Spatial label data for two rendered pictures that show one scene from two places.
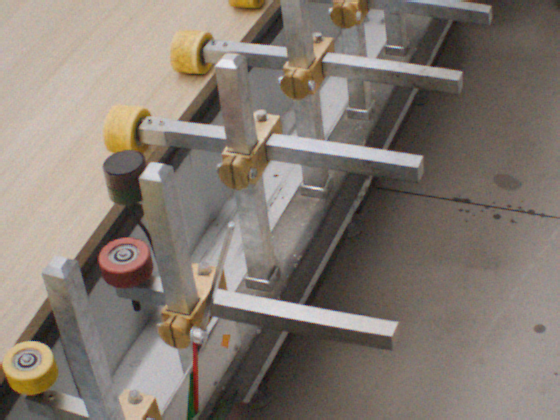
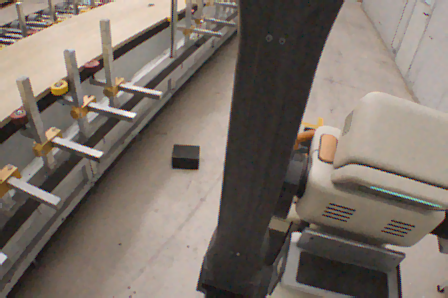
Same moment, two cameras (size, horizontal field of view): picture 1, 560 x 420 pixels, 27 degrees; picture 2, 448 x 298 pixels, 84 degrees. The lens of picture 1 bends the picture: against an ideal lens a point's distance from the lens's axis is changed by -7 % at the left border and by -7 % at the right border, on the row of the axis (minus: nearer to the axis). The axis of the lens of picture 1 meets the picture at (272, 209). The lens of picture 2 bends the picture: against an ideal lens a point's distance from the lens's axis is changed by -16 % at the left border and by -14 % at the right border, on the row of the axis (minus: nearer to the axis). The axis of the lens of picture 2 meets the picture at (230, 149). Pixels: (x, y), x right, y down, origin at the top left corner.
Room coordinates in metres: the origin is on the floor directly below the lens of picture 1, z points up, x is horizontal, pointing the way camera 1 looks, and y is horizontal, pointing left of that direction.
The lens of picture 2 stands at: (-1.16, 0.44, 1.56)
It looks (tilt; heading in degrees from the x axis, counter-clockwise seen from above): 40 degrees down; 344
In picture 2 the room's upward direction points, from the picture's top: 8 degrees clockwise
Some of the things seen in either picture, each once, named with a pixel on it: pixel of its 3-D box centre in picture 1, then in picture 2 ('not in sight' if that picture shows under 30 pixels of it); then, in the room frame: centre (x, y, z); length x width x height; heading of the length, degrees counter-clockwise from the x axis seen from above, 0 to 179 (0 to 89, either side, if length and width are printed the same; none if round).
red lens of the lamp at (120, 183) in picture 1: (125, 169); not in sight; (1.35, 0.19, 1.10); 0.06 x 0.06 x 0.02
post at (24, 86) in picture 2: not in sight; (38, 132); (-0.24, 0.94, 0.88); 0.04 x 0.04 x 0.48; 63
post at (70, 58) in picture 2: not in sight; (78, 100); (-0.01, 0.82, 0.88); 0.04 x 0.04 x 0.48; 63
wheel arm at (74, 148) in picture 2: not in sight; (58, 143); (-0.22, 0.87, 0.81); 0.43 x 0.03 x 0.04; 63
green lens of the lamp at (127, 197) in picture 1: (128, 184); not in sight; (1.35, 0.19, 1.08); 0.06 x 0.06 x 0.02
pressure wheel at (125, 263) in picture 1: (130, 280); not in sight; (1.41, 0.23, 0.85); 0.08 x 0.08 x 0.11
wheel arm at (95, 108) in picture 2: not in sight; (94, 108); (0.00, 0.76, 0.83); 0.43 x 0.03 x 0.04; 63
